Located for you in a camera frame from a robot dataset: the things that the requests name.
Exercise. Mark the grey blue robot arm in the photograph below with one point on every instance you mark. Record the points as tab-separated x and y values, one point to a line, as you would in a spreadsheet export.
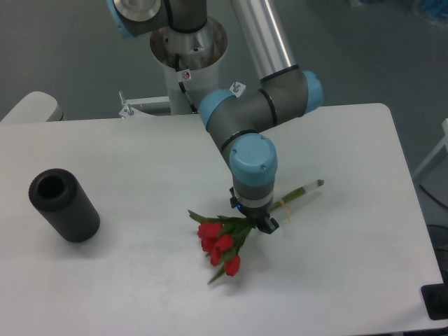
234	119

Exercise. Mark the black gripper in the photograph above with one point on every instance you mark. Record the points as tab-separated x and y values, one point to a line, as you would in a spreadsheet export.
255	209

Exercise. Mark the black box at table edge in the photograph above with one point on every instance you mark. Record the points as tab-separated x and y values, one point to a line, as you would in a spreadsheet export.
435	300

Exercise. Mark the red tulip bouquet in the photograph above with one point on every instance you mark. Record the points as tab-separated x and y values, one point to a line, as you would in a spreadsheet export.
221	239

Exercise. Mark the white frame at right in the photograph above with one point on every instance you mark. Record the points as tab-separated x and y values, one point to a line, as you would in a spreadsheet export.
434	158

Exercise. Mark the black cylindrical vase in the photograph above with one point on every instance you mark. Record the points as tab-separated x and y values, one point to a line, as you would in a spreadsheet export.
58	196

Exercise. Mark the white chair back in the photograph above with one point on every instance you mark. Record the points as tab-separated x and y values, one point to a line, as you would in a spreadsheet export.
36	107

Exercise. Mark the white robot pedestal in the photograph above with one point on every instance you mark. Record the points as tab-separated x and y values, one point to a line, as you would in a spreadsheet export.
190	63

